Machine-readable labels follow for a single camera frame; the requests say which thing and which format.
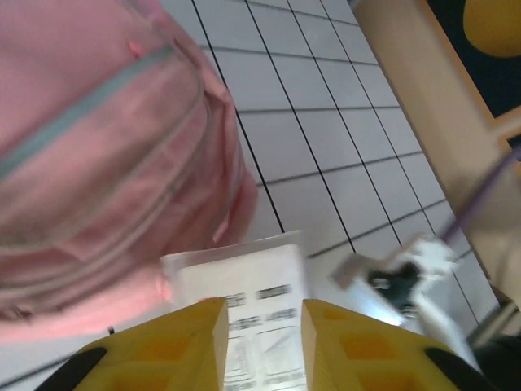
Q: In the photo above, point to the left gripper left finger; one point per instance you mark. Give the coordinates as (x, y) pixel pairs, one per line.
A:
(163, 350)

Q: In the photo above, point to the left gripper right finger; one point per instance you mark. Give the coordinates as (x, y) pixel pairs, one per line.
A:
(366, 354)

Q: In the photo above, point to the white plastic supply packet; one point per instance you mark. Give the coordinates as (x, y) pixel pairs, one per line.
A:
(260, 269)

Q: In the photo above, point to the pink backpack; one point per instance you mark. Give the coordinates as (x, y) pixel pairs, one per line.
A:
(102, 163)

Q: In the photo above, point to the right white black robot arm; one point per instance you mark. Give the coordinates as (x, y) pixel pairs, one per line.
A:
(443, 330)

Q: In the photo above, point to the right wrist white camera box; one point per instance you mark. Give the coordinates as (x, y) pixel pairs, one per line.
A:
(431, 256)

